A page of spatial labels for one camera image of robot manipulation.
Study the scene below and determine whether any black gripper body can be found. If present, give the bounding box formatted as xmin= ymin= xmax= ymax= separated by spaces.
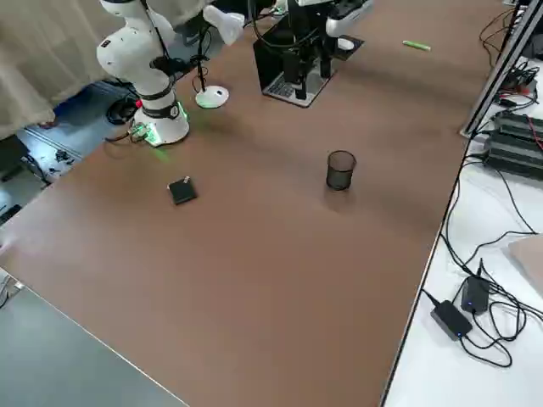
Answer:
xmin=292 ymin=5 xmax=337 ymax=56

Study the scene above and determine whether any black mesh pen holder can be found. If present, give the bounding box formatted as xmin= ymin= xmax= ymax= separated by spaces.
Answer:
xmin=325 ymin=149 xmax=357 ymax=192

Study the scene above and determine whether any black mouse mat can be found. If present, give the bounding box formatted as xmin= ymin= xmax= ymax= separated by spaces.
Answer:
xmin=330 ymin=36 xmax=366 ymax=63

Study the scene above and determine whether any grey laptop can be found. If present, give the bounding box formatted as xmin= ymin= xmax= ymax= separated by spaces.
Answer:
xmin=253 ymin=16 xmax=340 ymax=108

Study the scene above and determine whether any white desk lamp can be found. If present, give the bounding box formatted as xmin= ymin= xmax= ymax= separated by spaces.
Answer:
xmin=186 ymin=4 xmax=246 ymax=109

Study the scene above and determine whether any small flat black box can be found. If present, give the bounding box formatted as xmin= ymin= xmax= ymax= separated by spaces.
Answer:
xmin=167 ymin=176 xmax=200 ymax=207

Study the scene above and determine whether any black ribbed device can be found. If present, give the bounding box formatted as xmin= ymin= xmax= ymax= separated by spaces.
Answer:
xmin=485 ymin=131 xmax=543 ymax=183
xmin=494 ymin=109 xmax=543 ymax=143

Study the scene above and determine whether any beige curtain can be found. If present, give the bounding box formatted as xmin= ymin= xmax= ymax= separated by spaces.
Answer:
xmin=0 ymin=0 xmax=141 ymax=141

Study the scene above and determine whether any short black power adapter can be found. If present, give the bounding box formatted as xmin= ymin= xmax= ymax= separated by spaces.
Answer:
xmin=460 ymin=275 xmax=491 ymax=315

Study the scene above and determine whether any brown cardboard sheet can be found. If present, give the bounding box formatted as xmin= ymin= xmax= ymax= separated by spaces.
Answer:
xmin=507 ymin=235 xmax=543 ymax=298

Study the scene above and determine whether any long black power adapter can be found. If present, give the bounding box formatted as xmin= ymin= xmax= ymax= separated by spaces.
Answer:
xmin=430 ymin=299 xmax=474 ymax=343

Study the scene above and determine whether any black floor box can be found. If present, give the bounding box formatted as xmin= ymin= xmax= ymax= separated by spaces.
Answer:
xmin=0 ymin=135 xmax=29 ymax=183

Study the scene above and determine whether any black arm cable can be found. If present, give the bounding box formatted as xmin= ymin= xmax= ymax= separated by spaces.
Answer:
xmin=137 ymin=0 xmax=190 ymax=77

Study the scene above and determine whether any aluminium frame post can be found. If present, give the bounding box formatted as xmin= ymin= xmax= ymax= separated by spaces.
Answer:
xmin=460 ymin=0 xmax=543 ymax=137

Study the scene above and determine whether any black cable coil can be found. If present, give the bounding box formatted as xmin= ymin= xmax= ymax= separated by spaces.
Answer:
xmin=105 ymin=95 xmax=139 ymax=126

